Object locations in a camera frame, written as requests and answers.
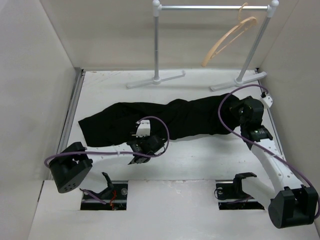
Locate black trousers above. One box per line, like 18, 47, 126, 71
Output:
78, 94, 240, 148

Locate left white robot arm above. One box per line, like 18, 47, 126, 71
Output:
44, 135, 169, 194

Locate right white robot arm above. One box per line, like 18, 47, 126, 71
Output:
230, 96, 319, 229

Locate beige plastic hanger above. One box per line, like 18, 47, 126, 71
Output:
201, 2, 257, 68

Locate white metal clothes rack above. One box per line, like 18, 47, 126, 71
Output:
125, 0, 280, 92

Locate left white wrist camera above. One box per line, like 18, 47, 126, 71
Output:
132, 119, 151, 138

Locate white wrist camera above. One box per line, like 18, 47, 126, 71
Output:
260, 91, 273, 109
132, 119, 151, 138

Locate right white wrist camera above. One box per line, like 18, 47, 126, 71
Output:
260, 91, 273, 109

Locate aluminium side rail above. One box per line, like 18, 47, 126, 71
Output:
57, 67, 86, 153

